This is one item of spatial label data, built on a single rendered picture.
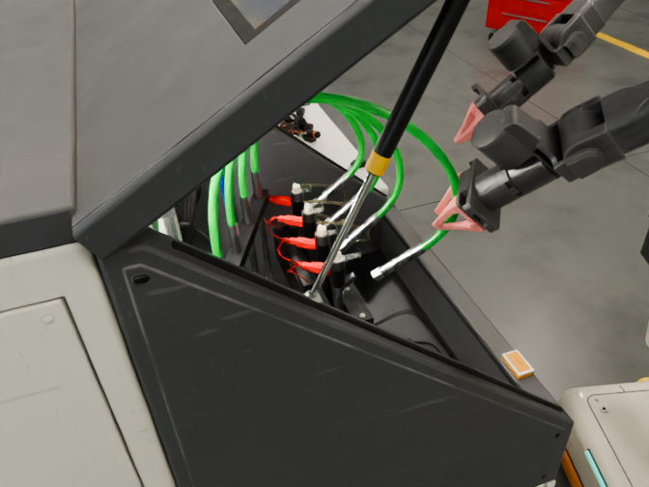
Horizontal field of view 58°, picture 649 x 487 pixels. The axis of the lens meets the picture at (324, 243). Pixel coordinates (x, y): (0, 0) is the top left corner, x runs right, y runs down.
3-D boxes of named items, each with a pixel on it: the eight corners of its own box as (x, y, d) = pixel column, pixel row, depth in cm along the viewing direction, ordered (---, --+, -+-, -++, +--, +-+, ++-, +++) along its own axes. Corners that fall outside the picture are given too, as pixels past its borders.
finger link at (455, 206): (417, 225, 89) (465, 198, 82) (424, 192, 93) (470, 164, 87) (447, 249, 91) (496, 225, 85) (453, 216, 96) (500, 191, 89)
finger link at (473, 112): (442, 127, 113) (481, 92, 109) (465, 149, 116) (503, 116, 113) (451, 143, 108) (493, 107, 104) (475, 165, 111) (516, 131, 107)
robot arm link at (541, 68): (564, 76, 102) (552, 66, 107) (542, 49, 99) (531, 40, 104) (531, 104, 105) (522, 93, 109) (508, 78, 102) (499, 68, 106)
